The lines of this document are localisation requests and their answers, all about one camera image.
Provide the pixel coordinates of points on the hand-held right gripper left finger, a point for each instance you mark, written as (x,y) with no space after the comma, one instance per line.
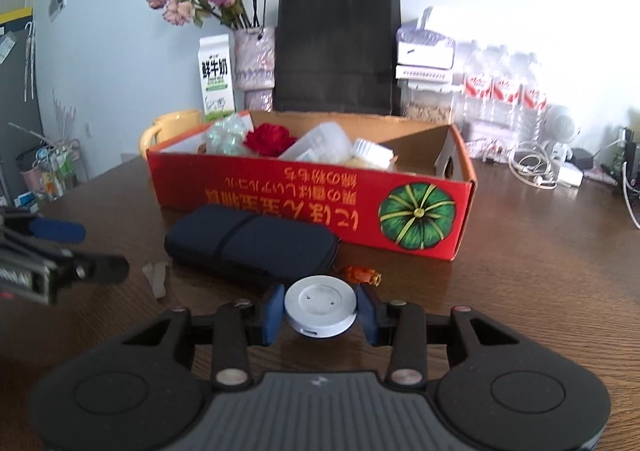
(272,316)

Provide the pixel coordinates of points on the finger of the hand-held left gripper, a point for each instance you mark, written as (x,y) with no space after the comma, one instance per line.
(57,230)
(100,267)

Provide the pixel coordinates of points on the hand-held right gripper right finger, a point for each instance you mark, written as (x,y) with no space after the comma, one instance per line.
(369,316)

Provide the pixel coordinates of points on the white round charging puck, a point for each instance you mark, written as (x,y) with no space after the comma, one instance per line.
(320,306)

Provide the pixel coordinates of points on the red cardboard box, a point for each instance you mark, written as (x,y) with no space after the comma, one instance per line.
(300,201)

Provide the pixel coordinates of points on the jar with white ribbed lid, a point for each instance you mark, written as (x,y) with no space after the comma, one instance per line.
(372,153)

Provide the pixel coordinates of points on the translucent plastic bottle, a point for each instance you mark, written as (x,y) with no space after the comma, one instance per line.
(320,143)

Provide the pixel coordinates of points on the green crinkled plastic wrap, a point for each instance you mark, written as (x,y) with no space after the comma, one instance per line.
(226,136)

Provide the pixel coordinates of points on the small orange wrapper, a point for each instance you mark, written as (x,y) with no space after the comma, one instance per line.
(361,275)

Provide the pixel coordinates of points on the brown paper scrap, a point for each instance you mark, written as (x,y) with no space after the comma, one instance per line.
(156,281)

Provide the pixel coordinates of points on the dark zip pouch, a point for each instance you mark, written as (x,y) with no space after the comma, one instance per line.
(250,241)

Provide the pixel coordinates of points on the yellow mug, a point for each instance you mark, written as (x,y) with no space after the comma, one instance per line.
(175,128)

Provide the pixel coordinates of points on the red fabric flower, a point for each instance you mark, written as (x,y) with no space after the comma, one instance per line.
(267,141)

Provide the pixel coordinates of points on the floral tin box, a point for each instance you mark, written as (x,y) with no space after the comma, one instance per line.
(485,148)

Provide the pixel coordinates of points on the white milk carton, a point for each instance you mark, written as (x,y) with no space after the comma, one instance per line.
(217,81)

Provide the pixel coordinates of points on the flat white box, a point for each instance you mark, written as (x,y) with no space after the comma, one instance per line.
(424,72)

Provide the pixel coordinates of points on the pink speckled vase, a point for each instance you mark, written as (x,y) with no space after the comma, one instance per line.
(255,66)

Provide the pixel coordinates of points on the black power adapter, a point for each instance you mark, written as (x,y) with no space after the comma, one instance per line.
(581,158)

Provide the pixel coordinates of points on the black paper bag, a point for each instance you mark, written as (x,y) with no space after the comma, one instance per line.
(335,51)

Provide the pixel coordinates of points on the small white fan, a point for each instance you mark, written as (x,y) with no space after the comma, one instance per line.
(562,128)

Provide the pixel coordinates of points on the purple tissue pack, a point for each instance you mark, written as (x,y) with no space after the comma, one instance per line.
(425,43)

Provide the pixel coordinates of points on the dark wall board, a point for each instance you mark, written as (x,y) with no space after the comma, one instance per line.
(15,106)

